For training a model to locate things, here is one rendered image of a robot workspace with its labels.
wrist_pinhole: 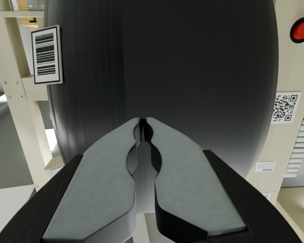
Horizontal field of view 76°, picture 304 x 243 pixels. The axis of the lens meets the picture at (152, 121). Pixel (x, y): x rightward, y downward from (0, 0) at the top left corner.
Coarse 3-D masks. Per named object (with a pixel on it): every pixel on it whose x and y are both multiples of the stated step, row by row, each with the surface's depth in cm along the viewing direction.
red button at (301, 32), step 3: (300, 24) 37; (303, 24) 37; (297, 27) 37; (300, 27) 37; (303, 27) 37; (294, 30) 38; (297, 30) 37; (300, 30) 37; (303, 30) 37; (294, 33) 38; (297, 33) 37; (300, 33) 37; (303, 33) 37; (294, 36) 38; (297, 36) 38; (300, 36) 38; (303, 36) 38
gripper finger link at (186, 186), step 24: (144, 120) 12; (168, 144) 10; (192, 144) 10; (168, 168) 8; (192, 168) 8; (168, 192) 7; (192, 192) 7; (216, 192) 7; (168, 216) 7; (192, 216) 6; (216, 216) 6; (240, 216) 6; (192, 240) 7
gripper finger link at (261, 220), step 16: (208, 160) 9; (224, 176) 8; (240, 176) 8; (240, 192) 7; (256, 192) 7; (240, 208) 7; (256, 208) 7; (272, 208) 7; (256, 224) 6; (272, 224) 6; (288, 224) 6; (208, 240) 6; (224, 240) 6; (240, 240) 6; (256, 240) 6; (272, 240) 6; (288, 240) 6
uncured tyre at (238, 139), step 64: (64, 0) 21; (128, 0) 20; (192, 0) 20; (256, 0) 21; (64, 64) 20; (128, 64) 20; (192, 64) 20; (256, 64) 21; (64, 128) 23; (192, 128) 22; (256, 128) 23
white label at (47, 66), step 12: (36, 36) 21; (48, 36) 21; (36, 48) 21; (48, 48) 21; (60, 48) 20; (36, 60) 22; (48, 60) 21; (60, 60) 20; (36, 72) 22; (48, 72) 21; (60, 72) 21; (36, 84) 22
